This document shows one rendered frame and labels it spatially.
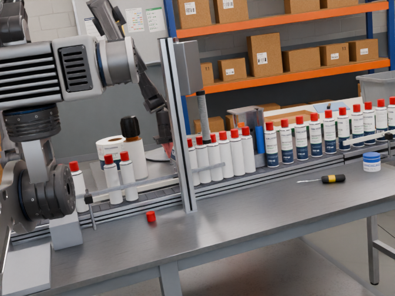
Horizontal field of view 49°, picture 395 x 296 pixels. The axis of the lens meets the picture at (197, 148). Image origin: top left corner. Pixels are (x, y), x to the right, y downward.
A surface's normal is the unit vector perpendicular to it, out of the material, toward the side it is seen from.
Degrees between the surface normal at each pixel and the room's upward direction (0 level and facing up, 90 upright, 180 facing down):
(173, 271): 90
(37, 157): 90
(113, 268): 0
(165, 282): 90
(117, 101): 90
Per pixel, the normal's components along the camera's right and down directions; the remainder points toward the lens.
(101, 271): -0.14, -0.96
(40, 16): 0.11, 0.23
